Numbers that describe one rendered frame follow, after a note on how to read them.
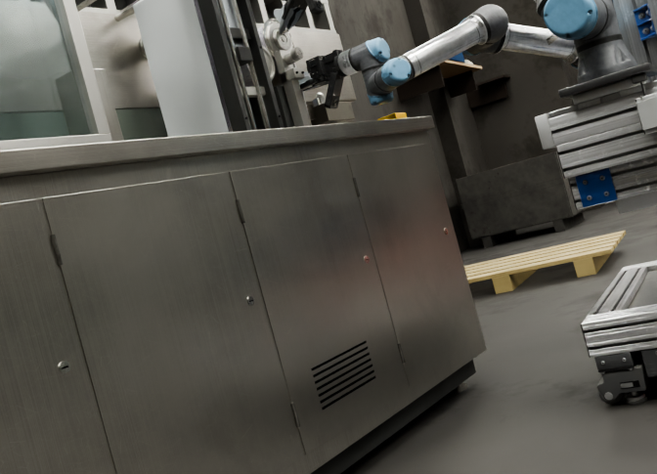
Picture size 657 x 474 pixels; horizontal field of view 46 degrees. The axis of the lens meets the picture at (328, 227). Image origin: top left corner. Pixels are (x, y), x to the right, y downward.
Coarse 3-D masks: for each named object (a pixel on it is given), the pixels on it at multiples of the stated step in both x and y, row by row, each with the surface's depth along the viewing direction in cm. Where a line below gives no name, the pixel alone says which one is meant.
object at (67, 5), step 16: (64, 0) 154; (64, 16) 154; (80, 32) 155; (80, 48) 154; (80, 64) 154; (80, 80) 154; (96, 80) 156; (96, 96) 155; (96, 112) 154; (96, 128) 154; (0, 144) 136; (16, 144) 138; (32, 144) 141; (48, 144) 144; (64, 144) 146
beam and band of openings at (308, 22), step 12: (84, 0) 240; (108, 0) 238; (120, 0) 252; (132, 0) 252; (252, 0) 300; (264, 0) 309; (276, 0) 312; (324, 0) 336; (96, 12) 233; (108, 12) 236; (264, 12) 300; (324, 12) 336; (300, 24) 326; (312, 24) 325; (324, 24) 337
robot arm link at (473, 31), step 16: (480, 16) 229; (496, 16) 230; (448, 32) 227; (464, 32) 227; (480, 32) 229; (496, 32) 231; (416, 48) 225; (432, 48) 224; (448, 48) 225; (464, 48) 229; (400, 64) 219; (416, 64) 222; (432, 64) 225; (384, 80) 222; (400, 80) 219
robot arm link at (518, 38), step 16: (512, 32) 246; (528, 32) 248; (544, 32) 250; (480, 48) 245; (496, 48) 246; (512, 48) 249; (528, 48) 250; (544, 48) 251; (560, 48) 252; (576, 64) 257
